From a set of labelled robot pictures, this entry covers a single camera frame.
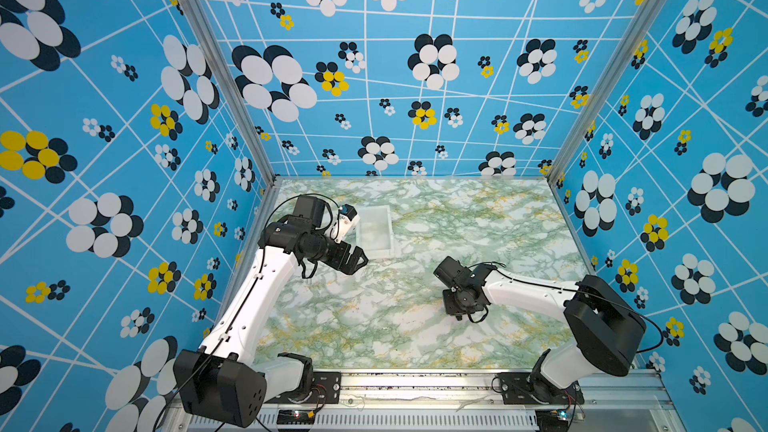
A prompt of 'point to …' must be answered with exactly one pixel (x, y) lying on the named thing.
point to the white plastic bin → (374, 235)
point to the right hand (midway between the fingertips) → (453, 307)
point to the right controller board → (553, 420)
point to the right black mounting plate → (519, 388)
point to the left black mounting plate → (321, 387)
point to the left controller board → (295, 417)
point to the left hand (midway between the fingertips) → (353, 252)
